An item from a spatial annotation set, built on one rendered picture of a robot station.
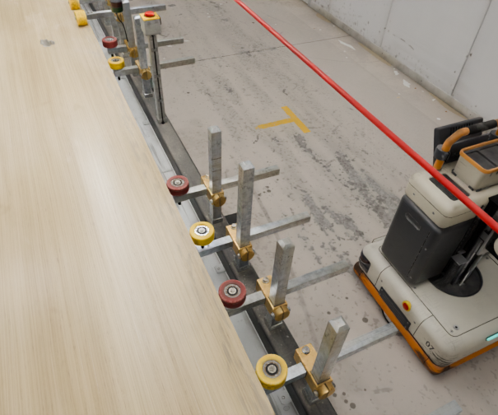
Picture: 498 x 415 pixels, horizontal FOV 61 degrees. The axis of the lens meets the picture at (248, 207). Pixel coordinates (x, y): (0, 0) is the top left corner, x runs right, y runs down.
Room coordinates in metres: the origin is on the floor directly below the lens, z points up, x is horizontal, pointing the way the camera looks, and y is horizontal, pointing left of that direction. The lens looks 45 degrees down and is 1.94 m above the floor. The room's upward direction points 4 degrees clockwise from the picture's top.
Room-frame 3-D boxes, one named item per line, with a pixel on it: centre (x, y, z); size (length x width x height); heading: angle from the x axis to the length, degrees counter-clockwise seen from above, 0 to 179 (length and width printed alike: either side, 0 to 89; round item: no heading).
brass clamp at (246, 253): (0.96, 0.02, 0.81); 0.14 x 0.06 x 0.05; 27
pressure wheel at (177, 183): (1.14, 0.26, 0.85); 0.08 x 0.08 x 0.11
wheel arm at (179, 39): (2.35, 0.64, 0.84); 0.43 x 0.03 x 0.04; 117
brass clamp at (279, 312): (0.74, -0.09, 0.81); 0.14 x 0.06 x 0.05; 27
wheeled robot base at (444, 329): (1.30, -1.01, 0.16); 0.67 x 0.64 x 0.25; 27
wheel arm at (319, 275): (0.78, -0.14, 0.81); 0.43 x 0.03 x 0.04; 117
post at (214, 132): (1.16, 0.13, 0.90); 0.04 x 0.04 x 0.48; 27
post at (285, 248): (0.72, -0.10, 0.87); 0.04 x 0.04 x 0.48; 27
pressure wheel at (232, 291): (0.69, 0.03, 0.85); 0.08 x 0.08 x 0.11
